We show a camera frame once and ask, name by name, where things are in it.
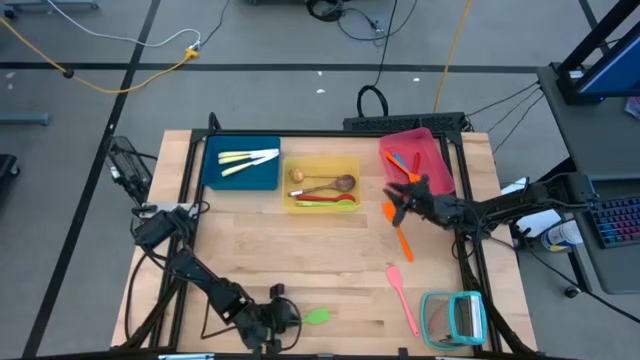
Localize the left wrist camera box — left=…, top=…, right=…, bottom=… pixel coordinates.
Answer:
left=244, top=304, right=271, bottom=334

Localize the pink silicone spatula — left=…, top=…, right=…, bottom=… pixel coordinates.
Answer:
left=385, top=264, right=421, bottom=338

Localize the grey keyboard desk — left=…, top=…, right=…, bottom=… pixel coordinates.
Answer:
left=562, top=179, right=640, bottom=295

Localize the orange angled-head spatula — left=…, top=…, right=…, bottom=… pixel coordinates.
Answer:
left=381, top=201, right=416, bottom=264

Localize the teal metal box grater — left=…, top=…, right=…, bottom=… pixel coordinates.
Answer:
left=419, top=290, right=489, bottom=351

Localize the white paper sheet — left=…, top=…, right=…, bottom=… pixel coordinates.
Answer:
left=499, top=177, right=564, bottom=239

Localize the backlit keyboard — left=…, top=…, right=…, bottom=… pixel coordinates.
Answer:
left=582, top=194, right=640, bottom=250

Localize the white floor cable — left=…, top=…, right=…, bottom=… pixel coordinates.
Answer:
left=44, top=0, right=202, bottom=49

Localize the orange rounded-head spatula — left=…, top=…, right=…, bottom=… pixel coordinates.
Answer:
left=384, top=150, right=423, bottom=184

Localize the black mesh power supply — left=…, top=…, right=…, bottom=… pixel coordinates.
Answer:
left=105, top=135, right=154, bottom=201

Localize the pink translucent plastic bin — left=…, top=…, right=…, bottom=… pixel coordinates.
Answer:
left=378, top=126, right=457, bottom=197

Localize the green silicone spoon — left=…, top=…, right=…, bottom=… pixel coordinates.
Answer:
left=294, top=199, right=358, bottom=209

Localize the yellow hanging cable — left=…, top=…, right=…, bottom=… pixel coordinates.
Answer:
left=432, top=0, right=474, bottom=114

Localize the black monitor stand beam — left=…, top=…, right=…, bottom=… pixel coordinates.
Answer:
left=553, top=0, right=640, bottom=106

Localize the black aluminium rig frame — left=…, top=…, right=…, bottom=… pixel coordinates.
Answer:
left=117, top=112, right=539, bottom=360

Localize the white labelled bottle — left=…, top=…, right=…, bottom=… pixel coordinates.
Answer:
left=540, top=219, right=584, bottom=253

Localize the red silicone spoon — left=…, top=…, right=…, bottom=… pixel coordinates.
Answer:
left=294, top=193, right=358, bottom=204

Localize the black wheeled object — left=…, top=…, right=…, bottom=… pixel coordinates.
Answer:
left=0, top=153, right=21, bottom=182

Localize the yellow translucent plastic bin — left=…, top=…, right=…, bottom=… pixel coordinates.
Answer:
left=281, top=155, right=363, bottom=215

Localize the grey furniture base bar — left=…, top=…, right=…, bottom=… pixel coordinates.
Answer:
left=0, top=112, right=51, bottom=126
left=0, top=0, right=100, bottom=14

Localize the green silicone spatula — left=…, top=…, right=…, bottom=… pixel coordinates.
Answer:
left=301, top=306, right=332, bottom=327

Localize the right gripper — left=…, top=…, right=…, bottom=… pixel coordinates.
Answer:
left=384, top=174, right=454, bottom=227

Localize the thin black desk cable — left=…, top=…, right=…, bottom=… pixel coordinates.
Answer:
left=464, top=79, right=544, bottom=119

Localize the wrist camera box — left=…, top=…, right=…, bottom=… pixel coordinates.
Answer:
left=418, top=197, right=444, bottom=224
left=244, top=304, right=271, bottom=334

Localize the yellow floor cable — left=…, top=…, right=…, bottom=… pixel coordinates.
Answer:
left=0, top=14, right=200, bottom=95

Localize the computer monitor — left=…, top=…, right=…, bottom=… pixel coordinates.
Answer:
left=574, top=34, right=640, bottom=99

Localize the black floor cable bundle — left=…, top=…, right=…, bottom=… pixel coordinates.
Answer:
left=304, top=0, right=419, bottom=44

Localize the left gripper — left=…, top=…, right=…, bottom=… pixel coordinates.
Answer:
left=244, top=282, right=304, bottom=354

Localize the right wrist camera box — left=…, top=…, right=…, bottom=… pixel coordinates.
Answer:
left=418, top=197, right=444, bottom=224

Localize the blue plastic bin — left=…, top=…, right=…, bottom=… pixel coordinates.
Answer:
left=200, top=135, right=283, bottom=192

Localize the small light wooden spoon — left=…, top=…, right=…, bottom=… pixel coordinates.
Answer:
left=288, top=168, right=346, bottom=184

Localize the large dark wooden spoon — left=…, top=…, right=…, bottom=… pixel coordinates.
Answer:
left=288, top=173, right=358, bottom=198

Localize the black power strip box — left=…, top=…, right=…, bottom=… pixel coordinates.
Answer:
left=342, top=111, right=469, bottom=134

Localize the black hanging looped cable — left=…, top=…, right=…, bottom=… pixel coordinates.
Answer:
left=356, top=0, right=400, bottom=119

